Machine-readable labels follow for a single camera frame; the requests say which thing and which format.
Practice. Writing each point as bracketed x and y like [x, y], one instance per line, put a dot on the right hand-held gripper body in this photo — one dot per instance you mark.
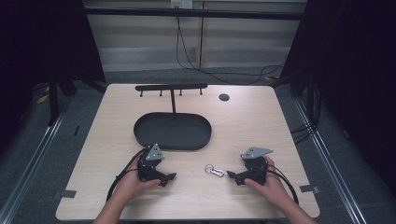
[255, 169]

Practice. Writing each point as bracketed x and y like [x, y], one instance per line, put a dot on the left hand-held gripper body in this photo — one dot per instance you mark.
[149, 169]

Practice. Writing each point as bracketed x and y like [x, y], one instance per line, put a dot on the black hook stand with tray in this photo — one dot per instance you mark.
[172, 130]

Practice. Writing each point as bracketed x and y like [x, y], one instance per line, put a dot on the person's left hand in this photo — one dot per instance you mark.
[132, 188]

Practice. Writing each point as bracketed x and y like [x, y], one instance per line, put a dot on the person's right hand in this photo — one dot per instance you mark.
[275, 189]

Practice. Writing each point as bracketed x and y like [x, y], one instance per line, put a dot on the grey tape strip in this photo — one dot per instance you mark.
[309, 188]
[64, 194]

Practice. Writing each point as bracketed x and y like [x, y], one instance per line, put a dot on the black round table grommet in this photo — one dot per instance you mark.
[224, 97]

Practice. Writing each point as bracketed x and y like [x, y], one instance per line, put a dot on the black metal stand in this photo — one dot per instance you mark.
[53, 99]

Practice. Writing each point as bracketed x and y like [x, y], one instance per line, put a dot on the black curtain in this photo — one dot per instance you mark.
[351, 62]
[40, 46]

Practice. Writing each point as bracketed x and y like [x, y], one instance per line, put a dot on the black horizontal metal bar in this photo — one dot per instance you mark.
[193, 13]

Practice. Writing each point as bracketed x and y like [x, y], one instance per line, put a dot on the aluminium floor rail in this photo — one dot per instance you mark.
[28, 174]
[333, 168]

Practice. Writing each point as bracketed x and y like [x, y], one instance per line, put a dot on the white wall power outlet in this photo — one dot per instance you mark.
[181, 3]

